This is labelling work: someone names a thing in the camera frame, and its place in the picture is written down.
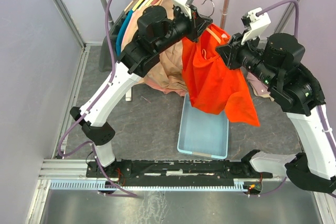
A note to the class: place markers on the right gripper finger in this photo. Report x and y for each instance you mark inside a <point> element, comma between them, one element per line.
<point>227,53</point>
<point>233,64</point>

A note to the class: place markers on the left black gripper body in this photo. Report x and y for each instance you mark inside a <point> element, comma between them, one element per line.
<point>185,27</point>

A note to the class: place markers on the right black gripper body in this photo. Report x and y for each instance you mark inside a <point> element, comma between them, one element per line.
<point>249,54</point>

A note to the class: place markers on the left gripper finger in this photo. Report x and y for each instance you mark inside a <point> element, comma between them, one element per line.
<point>201,21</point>
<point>197,33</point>

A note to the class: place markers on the orange plastic hanger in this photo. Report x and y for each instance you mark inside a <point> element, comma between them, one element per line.
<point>217,33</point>

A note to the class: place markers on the orange t shirt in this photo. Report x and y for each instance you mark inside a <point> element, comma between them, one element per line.
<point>212,87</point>

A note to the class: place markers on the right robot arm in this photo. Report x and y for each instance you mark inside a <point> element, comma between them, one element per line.
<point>299,94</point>

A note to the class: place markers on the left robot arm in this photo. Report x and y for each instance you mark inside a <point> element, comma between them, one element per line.
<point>155,33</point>

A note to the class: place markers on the lilac t shirt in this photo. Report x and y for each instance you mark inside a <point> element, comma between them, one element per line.
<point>258,87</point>

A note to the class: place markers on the cream folded t shirt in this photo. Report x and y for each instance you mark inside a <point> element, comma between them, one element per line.
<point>270,98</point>

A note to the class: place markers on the beige t shirt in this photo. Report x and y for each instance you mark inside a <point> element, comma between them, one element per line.
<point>168,61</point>

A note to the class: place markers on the yellow plastic hanger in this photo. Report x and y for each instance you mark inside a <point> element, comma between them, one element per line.
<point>139,4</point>

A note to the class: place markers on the pink t shirt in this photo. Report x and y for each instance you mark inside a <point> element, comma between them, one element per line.
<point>157,82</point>

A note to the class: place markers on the teal blue t shirt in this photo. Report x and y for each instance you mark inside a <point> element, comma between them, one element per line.
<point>129,26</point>

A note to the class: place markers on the dark grey t shirt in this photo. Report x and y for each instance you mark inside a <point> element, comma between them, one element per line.
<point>105,64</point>

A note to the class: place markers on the light blue plastic basket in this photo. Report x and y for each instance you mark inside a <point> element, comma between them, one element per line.
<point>202,134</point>

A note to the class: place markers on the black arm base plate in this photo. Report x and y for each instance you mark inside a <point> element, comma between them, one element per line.
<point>175,173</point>

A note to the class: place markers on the aluminium frame rail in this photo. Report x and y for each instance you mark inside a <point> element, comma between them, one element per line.
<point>77,168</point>

